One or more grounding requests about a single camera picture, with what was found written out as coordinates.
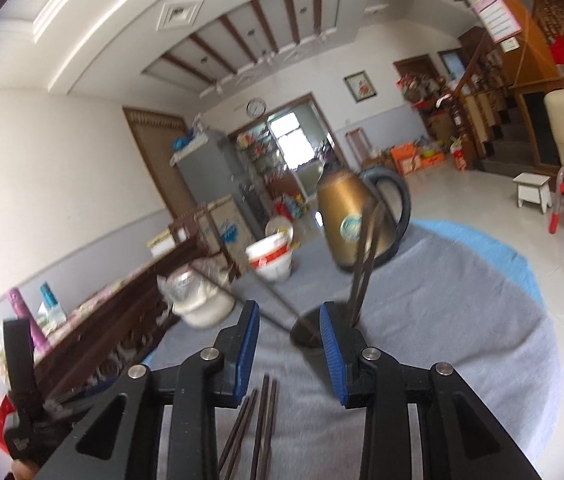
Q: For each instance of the light blue table cover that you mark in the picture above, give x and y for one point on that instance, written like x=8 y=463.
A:
x=502 y=255

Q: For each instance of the wooden pillar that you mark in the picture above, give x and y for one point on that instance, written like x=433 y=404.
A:
x=532 y=35

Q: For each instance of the pink wall calendar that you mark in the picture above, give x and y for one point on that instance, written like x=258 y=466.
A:
x=492 y=5

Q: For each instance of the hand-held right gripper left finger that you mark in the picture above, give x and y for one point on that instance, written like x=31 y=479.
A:
x=247 y=355

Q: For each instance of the wooden staircase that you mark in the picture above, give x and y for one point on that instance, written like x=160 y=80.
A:
x=492 y=120

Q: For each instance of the orange cardboard box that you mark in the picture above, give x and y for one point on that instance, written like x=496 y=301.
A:
x=406 y=160

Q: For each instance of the framed flower picture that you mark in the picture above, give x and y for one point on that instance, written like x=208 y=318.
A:
x=360 y=87

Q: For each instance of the white chest freezer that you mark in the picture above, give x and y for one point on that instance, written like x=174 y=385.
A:
x=227 y=230

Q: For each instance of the dark wooden chair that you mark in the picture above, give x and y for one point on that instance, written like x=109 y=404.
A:
x=186 y=227

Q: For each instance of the teal bottle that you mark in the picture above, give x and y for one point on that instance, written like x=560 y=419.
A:
x=51 y=305

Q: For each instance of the white step stool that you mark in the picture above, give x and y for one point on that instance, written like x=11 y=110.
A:
x=532 y=190

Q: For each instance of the white bucket with red label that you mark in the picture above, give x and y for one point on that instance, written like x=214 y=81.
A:
x=269 y=260

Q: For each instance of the round wall clock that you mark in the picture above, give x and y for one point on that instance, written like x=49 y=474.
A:
x=256 y=108

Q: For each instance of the patterned sideboard cloth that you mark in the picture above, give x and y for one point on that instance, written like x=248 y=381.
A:
x=101 y=292

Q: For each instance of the dark wooden chopstick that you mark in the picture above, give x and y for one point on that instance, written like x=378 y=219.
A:
x=364 y=260
x=236 y=430
x=246 y=435
x=369 y=270
x=261 y=430
x=242 y=296
x=271 y=435

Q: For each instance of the person's left hand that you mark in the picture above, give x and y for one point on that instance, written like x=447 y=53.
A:
x=24 y=471

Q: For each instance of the dark grey chopstick holder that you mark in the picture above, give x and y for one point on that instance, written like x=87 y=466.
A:
x=304 y=331

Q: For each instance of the blue bag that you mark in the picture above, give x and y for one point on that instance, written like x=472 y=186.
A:
x=184 y=141

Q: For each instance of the dark carved wooden sideboard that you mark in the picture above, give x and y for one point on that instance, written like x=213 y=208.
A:
x=111 y=320

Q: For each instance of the white plastic bowl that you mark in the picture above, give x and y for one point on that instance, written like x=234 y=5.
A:
x=204 y=312

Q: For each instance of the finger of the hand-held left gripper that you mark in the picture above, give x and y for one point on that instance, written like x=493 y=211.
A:
x=19 y=360
x=76 y=396

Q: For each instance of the grey tablecloth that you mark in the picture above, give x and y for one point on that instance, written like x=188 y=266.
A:
x=437 y=360

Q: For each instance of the gold electric kettle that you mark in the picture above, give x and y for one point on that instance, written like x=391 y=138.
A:
x=339 y=210

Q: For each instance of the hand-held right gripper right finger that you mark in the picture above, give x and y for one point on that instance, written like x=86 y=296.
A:
x=334 y=360

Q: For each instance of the white wall switch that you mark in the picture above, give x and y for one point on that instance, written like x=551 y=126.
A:
x=509 y=44

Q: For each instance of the white round fan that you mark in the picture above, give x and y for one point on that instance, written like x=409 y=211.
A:
x=279 y=227

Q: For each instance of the pink bottle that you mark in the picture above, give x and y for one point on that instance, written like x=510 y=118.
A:
x=29 y=320

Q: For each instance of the white box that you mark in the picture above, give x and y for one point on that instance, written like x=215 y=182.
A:
x=161 y=242

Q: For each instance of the grey refrigerator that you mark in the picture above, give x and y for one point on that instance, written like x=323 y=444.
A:
x=211 y=170

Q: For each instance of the brown wooden chair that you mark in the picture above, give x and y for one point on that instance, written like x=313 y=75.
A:
x=359 y=147

